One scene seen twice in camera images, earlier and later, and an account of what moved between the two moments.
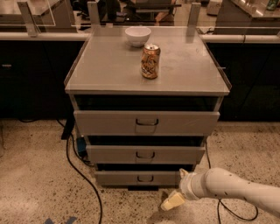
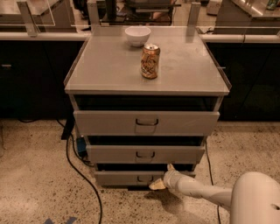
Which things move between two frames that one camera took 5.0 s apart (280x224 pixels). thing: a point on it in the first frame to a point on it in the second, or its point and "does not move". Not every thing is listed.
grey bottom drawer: (137, 178) does not move
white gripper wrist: (185, 185) to (171, 178)
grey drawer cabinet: (147, 97) does not move
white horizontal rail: (42, 36) does not move
